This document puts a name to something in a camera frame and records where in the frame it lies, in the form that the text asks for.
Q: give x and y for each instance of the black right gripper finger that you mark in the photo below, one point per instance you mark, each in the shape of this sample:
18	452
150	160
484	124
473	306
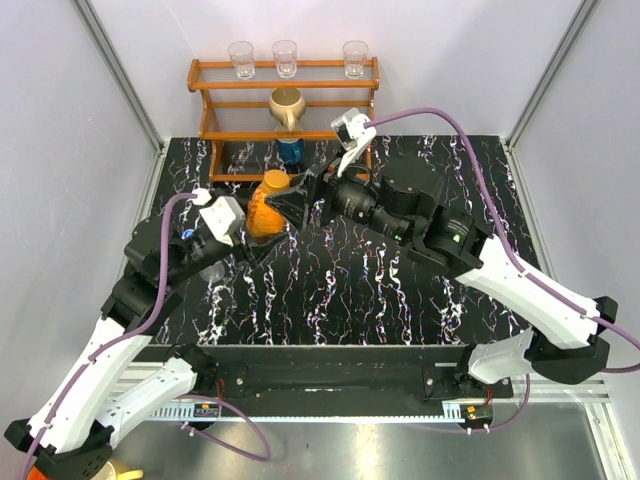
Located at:
293	204
304	182

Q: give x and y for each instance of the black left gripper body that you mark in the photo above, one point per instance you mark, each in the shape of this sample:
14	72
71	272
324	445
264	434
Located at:
204	254

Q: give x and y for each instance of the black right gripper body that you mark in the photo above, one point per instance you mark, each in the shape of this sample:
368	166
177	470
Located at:
336	190

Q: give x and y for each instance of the orange juice bottle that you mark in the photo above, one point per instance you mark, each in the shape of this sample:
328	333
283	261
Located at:
261	219

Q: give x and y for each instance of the clear plastic bottle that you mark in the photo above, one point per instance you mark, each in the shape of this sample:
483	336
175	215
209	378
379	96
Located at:
213	273

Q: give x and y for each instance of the orange bottle cap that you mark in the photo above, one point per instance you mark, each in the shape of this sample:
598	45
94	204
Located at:
275	181

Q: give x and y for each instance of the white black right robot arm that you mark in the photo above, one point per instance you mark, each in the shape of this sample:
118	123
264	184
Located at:
562	343

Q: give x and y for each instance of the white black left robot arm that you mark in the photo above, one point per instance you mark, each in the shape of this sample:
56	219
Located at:
74	434

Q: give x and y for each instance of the blue mug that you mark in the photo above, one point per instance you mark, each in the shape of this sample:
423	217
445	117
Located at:
291	151

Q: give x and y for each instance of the wooden shelf rack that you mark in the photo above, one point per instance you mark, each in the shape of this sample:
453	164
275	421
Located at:
235	110

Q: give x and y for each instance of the beige mug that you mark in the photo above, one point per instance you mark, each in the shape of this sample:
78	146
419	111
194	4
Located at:
287	106

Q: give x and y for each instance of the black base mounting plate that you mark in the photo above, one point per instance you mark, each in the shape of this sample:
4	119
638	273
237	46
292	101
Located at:
419	371

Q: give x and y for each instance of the middle drinking glass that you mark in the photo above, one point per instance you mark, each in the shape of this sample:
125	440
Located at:
285	58

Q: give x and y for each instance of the drinking glass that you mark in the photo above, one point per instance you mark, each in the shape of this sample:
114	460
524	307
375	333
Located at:
241	54
355	53
285	58

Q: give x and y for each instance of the right drinking glass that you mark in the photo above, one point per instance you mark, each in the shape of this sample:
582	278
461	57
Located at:
355	53

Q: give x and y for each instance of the left drinking glass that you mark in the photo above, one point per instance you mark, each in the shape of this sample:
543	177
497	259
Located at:
241	54

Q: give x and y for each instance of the yellow mug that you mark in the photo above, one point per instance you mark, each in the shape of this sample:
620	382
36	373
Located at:
115	470

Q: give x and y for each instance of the orange mug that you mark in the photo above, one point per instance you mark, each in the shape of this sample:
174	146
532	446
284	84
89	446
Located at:
35	474

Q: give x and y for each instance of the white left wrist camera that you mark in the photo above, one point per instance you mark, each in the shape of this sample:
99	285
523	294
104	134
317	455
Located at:
223	216

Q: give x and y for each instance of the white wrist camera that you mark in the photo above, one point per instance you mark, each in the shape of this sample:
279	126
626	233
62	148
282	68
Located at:
354	136
223	216

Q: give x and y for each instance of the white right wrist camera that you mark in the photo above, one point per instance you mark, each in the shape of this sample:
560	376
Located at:
354	136

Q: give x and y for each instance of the aluminium slotted rail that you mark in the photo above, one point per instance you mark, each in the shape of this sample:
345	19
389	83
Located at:
340	405

